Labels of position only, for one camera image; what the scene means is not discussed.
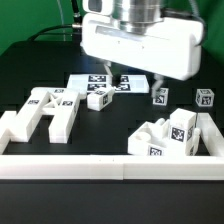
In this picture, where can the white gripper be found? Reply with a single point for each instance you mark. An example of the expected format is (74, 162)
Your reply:
(144, 35)

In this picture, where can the white chair seat part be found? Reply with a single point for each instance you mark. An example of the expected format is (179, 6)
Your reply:
(151, 139)

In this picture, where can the white chair back frame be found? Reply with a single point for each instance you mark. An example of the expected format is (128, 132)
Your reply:
(60, 103)

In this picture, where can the white marker sheet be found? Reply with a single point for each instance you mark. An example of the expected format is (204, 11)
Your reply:
(126, 84)

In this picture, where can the white U-shaped fence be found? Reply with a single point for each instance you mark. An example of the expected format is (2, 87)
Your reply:
(125, 167)

